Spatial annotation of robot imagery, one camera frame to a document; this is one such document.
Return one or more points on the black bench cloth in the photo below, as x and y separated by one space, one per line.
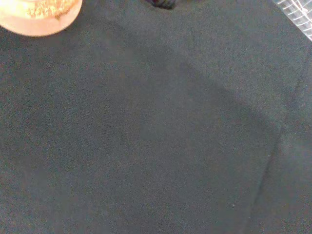
146 134

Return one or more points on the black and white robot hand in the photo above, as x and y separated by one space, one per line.
162 3

